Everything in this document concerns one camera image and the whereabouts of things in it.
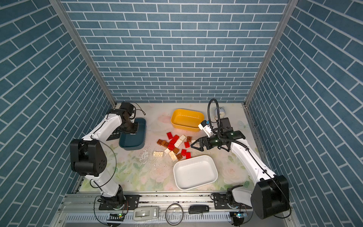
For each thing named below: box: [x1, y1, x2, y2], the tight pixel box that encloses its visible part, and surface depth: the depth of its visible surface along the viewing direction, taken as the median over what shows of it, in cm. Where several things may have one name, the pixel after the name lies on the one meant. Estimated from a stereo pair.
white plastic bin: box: [172, 155, 219, 191], surface depth 86 cm
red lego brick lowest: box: [185, 151, 192, 160], surface depth 92 cm
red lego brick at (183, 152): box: [181, 148, 187, 157], surface depth 93 cm
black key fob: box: [188, 205, 210, 215], surface depth 71 cm
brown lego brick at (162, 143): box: [156, 139, 167, 148], surface depth 97 cm
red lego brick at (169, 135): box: [166, 131, 174, 140], surface depth 101 cm
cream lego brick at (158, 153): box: [153, 150, 164, 158], surface depth 93 cm
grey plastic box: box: [133, 205, 160, 222], surface depth 69 cm
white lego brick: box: [173, 134, 187, 149], surface depth 98 cm
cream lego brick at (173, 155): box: [168, 150, 178, 162], surface depth 92 cm
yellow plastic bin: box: [170, 108, 205, 132], surface depth 113 cm
